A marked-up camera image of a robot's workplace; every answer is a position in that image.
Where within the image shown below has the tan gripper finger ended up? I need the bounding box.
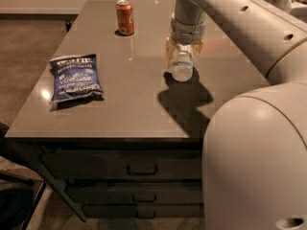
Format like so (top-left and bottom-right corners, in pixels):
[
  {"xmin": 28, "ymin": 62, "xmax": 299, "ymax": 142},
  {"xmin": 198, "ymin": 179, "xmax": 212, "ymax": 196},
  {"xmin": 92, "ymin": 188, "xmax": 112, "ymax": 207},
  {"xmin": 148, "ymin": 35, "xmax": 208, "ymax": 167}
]
[
  {"xmin": 165, "ymin": 36, "xmax": 177, "ymax": 66},
  {"xmin": 192, "ymin": 41, "xmax": 203, "ymax": 61}
]

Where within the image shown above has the clear plastic water bottle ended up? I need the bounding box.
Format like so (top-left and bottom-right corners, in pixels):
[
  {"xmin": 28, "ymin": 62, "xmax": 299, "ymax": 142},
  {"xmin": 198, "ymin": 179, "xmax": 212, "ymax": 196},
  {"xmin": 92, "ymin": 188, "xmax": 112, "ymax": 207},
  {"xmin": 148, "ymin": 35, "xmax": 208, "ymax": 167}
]
[{"xmin": 171, "ymin": 45, "xmax": 193, "ymax": 82}]

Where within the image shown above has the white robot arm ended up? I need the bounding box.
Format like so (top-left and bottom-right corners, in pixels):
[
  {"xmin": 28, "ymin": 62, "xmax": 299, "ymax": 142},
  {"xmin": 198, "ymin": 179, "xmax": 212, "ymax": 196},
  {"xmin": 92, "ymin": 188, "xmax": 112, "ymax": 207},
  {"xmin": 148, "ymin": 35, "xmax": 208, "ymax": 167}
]
[{"xmin": 167, "ymin": 0, "xmax": 307, "ymax": 230}]

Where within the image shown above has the blue salt vinegar chip bag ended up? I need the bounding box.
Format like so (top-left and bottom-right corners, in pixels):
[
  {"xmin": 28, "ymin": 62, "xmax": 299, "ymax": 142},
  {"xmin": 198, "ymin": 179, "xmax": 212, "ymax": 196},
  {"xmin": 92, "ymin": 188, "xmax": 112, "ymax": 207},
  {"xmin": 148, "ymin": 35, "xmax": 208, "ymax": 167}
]
[{"xmin": 50, "ymin": 54, "xmax": 103, "ymax": 104}]

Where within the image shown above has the red soda can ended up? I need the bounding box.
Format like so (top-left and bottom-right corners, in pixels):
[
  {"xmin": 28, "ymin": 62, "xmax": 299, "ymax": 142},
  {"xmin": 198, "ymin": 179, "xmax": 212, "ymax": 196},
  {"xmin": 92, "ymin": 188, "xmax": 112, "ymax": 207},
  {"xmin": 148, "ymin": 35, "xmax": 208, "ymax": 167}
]
[{"xmin": 116, "ymin": 0, "xmax": 134, "ymax": 35}]

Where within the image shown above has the dark cabinet top left drawer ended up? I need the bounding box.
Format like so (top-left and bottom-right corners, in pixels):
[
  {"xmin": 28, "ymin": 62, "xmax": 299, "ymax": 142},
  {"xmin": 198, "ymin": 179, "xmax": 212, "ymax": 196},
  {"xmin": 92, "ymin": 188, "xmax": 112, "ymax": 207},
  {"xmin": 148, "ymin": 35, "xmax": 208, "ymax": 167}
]
[{"xmin": 41, "ymin": 150, "xmax": 201, "ymax": 180}]

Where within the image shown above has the dark cabinet drawer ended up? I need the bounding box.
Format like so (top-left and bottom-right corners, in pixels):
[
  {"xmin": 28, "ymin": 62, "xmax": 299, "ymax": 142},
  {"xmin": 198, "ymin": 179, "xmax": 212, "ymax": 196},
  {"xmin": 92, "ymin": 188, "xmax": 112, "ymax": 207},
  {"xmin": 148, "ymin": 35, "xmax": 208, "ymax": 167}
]
[
  {"xmin": 82, "ymin": 204, "xmax": 203, "ymax": 219},
  {"xmin": 41, "ymin": 150, "xmax": 201, "ymax": 180},
  {"xmin": 66, "ymin": 183, "xmax": 202, "ymax": 205}
]

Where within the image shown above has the dark cabinet middle left drawer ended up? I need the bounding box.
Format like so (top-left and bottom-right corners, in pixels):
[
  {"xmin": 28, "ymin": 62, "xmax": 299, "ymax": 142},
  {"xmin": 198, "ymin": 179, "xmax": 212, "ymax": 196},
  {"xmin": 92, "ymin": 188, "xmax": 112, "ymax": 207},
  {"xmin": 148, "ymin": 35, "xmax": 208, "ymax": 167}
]
[{"xmin": 66, "ymin": 183, "xmax": 202, "ymax": 205}]

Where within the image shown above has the dark cabinet bottom left drawer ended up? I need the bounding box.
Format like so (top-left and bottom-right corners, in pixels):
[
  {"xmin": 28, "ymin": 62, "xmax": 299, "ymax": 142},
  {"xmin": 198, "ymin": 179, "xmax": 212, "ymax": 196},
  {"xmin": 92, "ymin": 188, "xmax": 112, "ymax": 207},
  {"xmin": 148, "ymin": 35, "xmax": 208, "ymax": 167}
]
[{"xmin": 82, "ymin": 204, "xmax": 203, "ymax": 219}]

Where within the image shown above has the black chair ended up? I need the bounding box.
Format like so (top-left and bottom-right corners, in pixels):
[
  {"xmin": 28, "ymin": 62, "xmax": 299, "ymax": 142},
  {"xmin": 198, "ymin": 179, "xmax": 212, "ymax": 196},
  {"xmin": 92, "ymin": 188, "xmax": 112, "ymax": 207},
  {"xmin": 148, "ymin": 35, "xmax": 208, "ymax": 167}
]
[{"xmin": 0, "ymin": 122, "xmax": 46, "ymax": 230}]

